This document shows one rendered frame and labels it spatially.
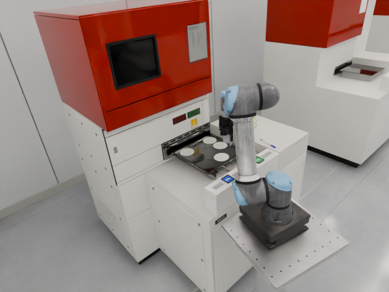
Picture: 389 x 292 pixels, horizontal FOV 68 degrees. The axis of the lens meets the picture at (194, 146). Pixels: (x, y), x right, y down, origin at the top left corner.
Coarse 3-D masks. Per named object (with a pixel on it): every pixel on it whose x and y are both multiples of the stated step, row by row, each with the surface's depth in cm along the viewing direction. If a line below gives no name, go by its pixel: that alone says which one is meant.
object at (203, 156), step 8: (208, 136) 214; (192, 144) 205; (200, 144) 205; (208, 144) 204; (176, 152) 197; (200, 152) 195; (208, 152) 195; (216, 152) 194; (224, 152) 193; (232, 152) 193; (192, 160) 187; (200, 160) 187; (208, 160) 186; (216, 160) 185; (208, 168) 179
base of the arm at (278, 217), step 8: (264, 208) 137; (272, 208) 132; (280, 208) 130; (288, 208) 132; (264, 216) 136; (272, 216) 133; (280, 216) 131; (288, 216) 132; (272, 224) 134; (280, 224) 133
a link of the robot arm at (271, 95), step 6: (264, 84) 118; (270, 84) 119; (264, 90) 116; (270, 90) 116; (276, 90) 119; (264, 96) 116; (270, 96) 116; (276, 96) 119; (264, 102) 117; (270, 102) 118; (276, 102) 121; (264, 108) 120
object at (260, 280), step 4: (256, 276) 165; (260, 276) 157; (256, 280) 166; (260, 280) 159; (264, 280) 156; (256, 284) 167; (260, 284) 160; (264, 284) 158; (268, 284) 156; (256, 288) 168; (260, 288) 162; (264, 288) 159; (268, 288) 157
